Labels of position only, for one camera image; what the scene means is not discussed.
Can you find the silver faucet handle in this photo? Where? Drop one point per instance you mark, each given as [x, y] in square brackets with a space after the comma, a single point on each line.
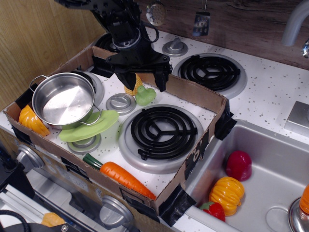
[305, 49]

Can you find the yellow toy pumpkin in sink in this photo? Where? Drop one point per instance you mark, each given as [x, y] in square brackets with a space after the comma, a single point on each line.
[228, 192]

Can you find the red toy strawberry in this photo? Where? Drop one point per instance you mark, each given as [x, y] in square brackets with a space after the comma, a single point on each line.
[214, 209]

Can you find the orange toy at sink edge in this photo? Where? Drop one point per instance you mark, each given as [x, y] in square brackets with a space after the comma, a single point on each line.
[304, 200]

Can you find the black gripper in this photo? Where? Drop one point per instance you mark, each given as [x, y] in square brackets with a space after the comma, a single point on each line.
[139, 57]

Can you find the hanging metal spatula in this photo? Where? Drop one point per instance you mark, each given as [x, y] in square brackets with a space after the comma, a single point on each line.
[202, 21]

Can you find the silver faucet base plate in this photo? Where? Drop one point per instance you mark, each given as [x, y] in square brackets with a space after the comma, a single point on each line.
[298, 119]

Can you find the light green plastic plate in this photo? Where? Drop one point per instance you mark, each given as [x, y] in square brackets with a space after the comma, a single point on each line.
[97, 123]

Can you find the orange toy carrot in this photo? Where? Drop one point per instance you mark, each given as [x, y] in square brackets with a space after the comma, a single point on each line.
[120, 175]

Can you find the silver faucet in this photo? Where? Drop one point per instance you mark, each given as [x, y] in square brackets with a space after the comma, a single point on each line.
[294, 23]

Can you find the silver oven knob right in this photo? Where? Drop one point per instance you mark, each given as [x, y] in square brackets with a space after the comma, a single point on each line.
[113, 213]

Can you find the orange toy bottom left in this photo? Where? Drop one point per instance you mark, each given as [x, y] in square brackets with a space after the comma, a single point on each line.
[52, 219]

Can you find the front right black burner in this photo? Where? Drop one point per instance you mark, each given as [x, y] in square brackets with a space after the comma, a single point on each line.
[157, 139]

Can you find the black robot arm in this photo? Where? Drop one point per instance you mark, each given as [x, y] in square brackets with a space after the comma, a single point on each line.
[121, 18]

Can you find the silver oven knob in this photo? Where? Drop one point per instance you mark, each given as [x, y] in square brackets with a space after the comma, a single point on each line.
[113, 213]
[29, 159]

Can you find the brown cardboard fence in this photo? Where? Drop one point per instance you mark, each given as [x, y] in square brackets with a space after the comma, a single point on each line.
[165, 180]

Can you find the stainless steel sink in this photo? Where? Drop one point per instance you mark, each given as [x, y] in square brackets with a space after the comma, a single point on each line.
[280, 173]

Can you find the dark red toy vegetable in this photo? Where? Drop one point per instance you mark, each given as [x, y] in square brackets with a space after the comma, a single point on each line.
[239, 165]

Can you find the silver front stove knob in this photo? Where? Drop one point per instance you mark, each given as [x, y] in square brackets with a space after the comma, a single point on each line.
[85, 146]

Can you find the hanging metal strainer spoon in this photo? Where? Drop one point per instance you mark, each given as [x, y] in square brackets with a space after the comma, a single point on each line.
[156, 13]

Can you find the yellow toy corn cob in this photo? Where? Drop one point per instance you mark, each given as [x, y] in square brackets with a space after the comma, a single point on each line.
[135, 90]

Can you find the silver stove knob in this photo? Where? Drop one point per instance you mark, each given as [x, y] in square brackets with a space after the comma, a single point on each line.
[85, 146]
[175, 48]
[122, 103]

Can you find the silver oven knob left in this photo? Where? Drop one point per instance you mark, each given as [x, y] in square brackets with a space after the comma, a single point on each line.
[29, 159]

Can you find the silver back stove knob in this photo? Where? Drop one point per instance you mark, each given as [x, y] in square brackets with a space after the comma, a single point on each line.
[175, 48]

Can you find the back right black burner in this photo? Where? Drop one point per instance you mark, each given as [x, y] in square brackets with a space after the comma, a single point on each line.
[217, 72]

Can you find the silver centre stove knob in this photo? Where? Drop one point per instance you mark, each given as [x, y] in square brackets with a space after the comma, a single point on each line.
[122, 103]

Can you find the stainless steel pot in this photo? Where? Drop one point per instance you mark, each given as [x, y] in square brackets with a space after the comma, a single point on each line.
[64, 100]

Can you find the yellow toy pepper in fence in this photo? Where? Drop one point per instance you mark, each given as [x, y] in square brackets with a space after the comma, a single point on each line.
[30, 120]

